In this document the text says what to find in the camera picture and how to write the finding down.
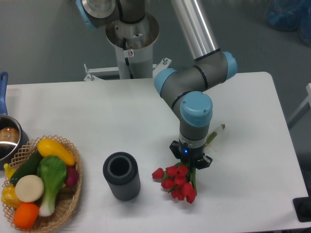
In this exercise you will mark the purple red radish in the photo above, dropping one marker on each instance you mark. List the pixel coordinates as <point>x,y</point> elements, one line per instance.
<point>72,177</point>

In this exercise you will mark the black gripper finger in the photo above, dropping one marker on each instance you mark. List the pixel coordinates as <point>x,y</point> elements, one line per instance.
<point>174,147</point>
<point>203,162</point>

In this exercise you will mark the cream round disc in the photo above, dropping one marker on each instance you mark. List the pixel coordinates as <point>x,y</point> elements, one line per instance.
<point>29,188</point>

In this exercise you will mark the dark grey ribbed vase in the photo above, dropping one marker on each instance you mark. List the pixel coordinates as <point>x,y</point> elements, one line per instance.
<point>120,170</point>

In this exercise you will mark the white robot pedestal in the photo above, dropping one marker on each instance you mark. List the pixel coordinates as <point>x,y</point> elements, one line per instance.
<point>133,44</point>

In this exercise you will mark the white frame at right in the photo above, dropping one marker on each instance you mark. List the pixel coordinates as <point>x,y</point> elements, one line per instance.
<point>301,110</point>

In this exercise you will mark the woven wicker basket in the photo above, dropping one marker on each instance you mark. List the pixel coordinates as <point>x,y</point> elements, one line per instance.
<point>66,200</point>

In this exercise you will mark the yellow squash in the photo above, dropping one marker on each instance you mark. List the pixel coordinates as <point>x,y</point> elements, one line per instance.
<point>49,147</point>

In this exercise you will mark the yellow banana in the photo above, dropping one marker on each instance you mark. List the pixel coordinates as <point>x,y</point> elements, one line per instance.
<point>9,171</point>

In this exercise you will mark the orange fruit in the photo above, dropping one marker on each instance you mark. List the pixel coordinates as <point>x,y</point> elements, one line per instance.
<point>25,215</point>

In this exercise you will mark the dark green cucumber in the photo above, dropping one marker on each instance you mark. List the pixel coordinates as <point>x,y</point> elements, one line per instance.
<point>27,168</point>

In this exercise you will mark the blue handled saucepan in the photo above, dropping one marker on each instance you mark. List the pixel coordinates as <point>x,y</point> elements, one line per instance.
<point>12,136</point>

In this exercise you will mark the green bok choy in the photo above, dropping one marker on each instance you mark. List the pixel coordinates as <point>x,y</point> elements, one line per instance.
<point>52,171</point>

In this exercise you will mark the yellow bell pepper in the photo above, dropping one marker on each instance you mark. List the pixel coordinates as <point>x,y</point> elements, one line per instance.
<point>9,197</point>

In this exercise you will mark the blue plastic bag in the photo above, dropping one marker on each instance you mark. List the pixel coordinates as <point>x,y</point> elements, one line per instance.
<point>290,15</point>

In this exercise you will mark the black device at table edge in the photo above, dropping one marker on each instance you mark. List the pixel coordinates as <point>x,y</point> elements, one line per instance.
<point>302,208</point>

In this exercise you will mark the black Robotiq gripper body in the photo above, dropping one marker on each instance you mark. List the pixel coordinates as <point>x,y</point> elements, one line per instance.
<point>190,155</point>

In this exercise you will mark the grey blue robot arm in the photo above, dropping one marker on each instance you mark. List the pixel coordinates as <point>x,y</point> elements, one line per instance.
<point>184,92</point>

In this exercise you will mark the red tulip bouquet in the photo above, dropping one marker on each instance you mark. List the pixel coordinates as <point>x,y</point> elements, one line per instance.
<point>179,180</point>

